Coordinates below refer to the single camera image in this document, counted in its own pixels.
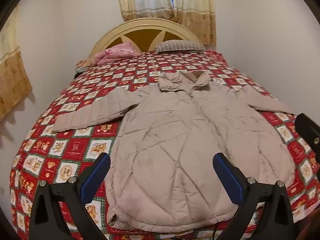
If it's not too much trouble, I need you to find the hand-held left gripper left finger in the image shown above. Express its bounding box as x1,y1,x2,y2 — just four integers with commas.
28,152,112,240

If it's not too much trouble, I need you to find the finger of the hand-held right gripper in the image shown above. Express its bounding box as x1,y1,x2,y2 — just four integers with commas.
294,113,320,160

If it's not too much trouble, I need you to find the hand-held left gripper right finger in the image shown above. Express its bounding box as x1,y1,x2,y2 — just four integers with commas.
212,152,295,240

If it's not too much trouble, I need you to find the beige quilted puffer jacket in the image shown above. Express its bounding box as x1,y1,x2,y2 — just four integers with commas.
51,70,304,233

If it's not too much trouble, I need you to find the red patchwork printed bedspread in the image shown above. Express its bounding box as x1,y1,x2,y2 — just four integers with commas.
9,50,320,240

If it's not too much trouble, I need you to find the floral pillow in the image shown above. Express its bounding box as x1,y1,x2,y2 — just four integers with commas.
75,58,95,72

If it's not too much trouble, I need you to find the pink pillow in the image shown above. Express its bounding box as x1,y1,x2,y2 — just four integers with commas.
92,41,142,65

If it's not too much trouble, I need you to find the yellow patterned curtain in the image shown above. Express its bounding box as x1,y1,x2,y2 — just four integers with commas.
0,5,33,120
172,0,217,46
115,0,178,22

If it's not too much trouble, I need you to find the striped grey pillow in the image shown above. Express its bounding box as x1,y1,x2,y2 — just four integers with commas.
155,39,207,54

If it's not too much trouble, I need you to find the cream wooden headboard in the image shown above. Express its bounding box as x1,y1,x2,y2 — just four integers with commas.
89,17,207,58

